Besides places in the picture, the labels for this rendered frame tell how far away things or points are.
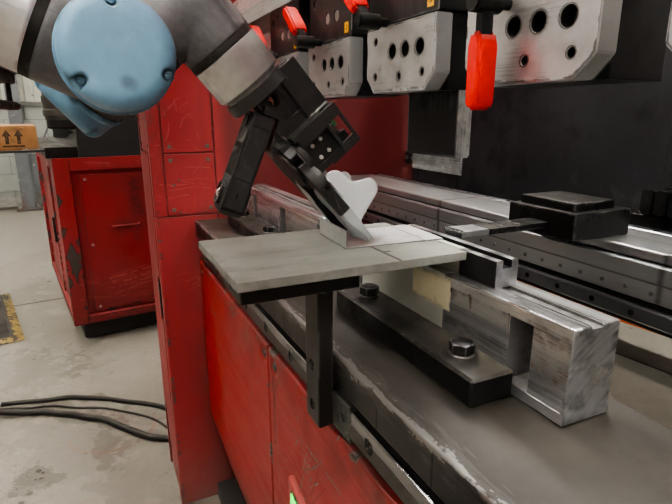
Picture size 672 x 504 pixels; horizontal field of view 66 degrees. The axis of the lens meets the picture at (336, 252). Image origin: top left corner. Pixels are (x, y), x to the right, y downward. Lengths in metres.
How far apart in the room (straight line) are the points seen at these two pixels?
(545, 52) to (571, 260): 0.41
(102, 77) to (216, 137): 1.05
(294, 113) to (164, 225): 0.89
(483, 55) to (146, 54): 0.27
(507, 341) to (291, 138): 0.30
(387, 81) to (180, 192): 0.85
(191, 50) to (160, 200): 0.89
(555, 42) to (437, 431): 0.34
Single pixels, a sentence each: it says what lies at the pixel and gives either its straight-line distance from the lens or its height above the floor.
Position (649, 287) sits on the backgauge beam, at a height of 0.94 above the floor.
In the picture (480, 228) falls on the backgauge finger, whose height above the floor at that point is 1.00.
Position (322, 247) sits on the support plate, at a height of 1.00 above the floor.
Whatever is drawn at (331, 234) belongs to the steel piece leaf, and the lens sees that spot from 0.62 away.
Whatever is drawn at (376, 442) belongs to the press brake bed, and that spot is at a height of 0.81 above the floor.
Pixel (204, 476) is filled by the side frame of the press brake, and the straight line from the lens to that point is 1.76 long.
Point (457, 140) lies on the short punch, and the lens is 0.61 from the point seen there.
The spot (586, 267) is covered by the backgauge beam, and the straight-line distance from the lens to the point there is 0.81.
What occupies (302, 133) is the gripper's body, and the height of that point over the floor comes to 1.13.
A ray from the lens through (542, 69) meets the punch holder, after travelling 0.48.
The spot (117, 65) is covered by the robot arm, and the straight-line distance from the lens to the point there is 0.38.
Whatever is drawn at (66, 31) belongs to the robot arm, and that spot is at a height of 1.20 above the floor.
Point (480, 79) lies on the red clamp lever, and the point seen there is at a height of 1.18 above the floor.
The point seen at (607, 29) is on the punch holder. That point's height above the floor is 1.21.
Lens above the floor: 1.15
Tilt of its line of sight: 15 degrees down
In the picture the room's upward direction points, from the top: straight up
